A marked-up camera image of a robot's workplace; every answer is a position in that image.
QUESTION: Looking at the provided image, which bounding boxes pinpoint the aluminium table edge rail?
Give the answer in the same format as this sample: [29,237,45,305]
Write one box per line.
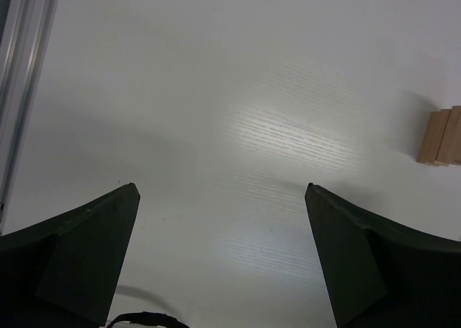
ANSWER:
[1,0,58,230]

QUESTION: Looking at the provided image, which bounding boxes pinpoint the wood block three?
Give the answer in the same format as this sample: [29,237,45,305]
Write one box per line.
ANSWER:
[435,106,460,166]

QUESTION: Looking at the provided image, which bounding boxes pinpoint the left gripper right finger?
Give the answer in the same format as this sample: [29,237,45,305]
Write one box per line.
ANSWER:
[305,183,460,327]

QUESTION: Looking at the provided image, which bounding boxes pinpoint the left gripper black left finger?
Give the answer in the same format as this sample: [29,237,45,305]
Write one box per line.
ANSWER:
[1,183,140,327]

